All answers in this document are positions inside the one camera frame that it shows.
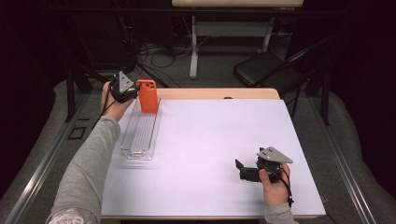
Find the clear plastic bin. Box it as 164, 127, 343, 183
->
120, 96, 163, 161

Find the orange phone case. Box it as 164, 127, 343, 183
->
135, 78, 161, 114

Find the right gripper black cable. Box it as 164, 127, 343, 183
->
263, 163, 295, 208

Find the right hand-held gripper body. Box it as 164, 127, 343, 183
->
254, 146, 294, 184

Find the white table mat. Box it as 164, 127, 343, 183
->
100, 98, 327, 217

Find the white-legged desk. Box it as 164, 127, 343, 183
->
171, 0, 305, 80

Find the person's left hand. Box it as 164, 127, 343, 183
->
100, 80, 135, 122

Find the bundle of floor cables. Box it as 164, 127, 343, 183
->
118, 15, 201, 89

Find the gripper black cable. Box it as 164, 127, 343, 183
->
92, 86, 118, 129
263, 163, 295, 208

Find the person's right hand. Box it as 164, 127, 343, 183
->
258, 161, 292, 207

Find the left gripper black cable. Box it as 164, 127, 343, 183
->
92, 86, 118, 129

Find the metal floor rail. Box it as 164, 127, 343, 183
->
4, 92, 92, 224
310, 96, 378, 224

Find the black folding chair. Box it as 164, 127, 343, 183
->
232, 35, 336, 127

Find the black metal stand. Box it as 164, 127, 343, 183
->
63, 18, 123, 123

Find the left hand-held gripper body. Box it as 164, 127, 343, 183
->
108, 70, 140, 105

